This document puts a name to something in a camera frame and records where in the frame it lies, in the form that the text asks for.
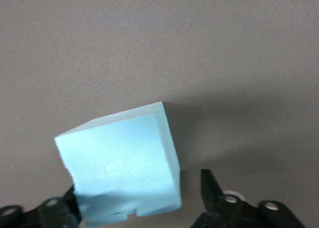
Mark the light blue foam block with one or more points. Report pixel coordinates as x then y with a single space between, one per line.
119 163

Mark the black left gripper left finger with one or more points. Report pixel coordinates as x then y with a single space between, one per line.
49 213

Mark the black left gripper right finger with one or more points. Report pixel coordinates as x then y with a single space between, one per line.
224 210

